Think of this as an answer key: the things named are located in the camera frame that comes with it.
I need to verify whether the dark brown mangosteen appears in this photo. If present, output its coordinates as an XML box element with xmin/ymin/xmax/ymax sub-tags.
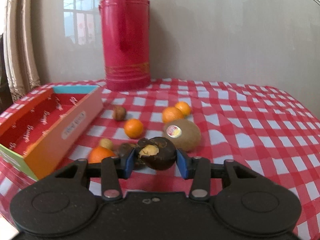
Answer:
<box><xmin>117</xmin><ymin>142</ymin><xmax>136</xmax><ymax>158</ymax></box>

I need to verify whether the red thermos flask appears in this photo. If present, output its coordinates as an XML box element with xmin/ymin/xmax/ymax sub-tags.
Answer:
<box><xmin>99</xmin><ymin>0</ymin><xmax>151</xmax><ymax>91</ymax></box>

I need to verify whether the small orange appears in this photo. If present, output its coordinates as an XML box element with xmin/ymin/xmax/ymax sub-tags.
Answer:
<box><xmin>175</xmin><ymin>101</ymin><xmax>191</xmax><ymax>117</ymax></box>
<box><xmin>88</xmin><ymin>146</ymin><xmax>116</xmax><ymax>164</ymax></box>
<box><xmin>124</xmin><ymin>119</ymin><xmax>144</xmax><ymax>139</ymax></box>
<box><xmin>162</xmin><ymin>107</ymin><xmax>184</xmax><ymax>124</ymax></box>

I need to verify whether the dark cracked mangosteen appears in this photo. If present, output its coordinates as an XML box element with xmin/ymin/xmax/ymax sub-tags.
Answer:
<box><xmin>136</xmin><ymin>137</ymin><xmax>177</xmax><ymax>171</ymax></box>

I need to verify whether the beige curtain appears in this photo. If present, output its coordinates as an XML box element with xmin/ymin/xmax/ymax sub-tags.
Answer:
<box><xmin>4</xmin><ymin>0</ymin><xmax>41</xmax><ymax>101</ymax></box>

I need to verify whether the small brown round fruit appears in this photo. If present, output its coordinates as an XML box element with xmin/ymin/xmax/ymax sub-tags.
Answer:
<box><xmin>112</xmin><ymin>105</ymin><xmax>126</xmax><ymax>121</ymax></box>

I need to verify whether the brown kiwi with sticker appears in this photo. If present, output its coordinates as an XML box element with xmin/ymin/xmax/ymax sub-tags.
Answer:
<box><xmin>163</xmin><ymin>119</ymin><xmax>201</xmax><ymax>152</ymax></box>

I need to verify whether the red white checkered tablecloth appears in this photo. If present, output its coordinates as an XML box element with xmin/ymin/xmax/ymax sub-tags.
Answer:
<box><xmin>0</xmin><ymin>77</ymin><xmax>320</xmax><ymax>240</ymax></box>

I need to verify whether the small yellowish brown fruit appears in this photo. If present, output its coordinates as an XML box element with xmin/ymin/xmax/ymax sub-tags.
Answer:
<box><xmin>99</xmin><ymin>138</ymin><xmax>113</xmax><ymax>151</ymax></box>

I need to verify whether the colourful cardboard box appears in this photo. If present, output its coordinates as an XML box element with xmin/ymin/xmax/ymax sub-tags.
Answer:
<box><xmin>1</xmin><ymin>85</ymin><xmax>103</xmax><ymax>180</ymax></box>

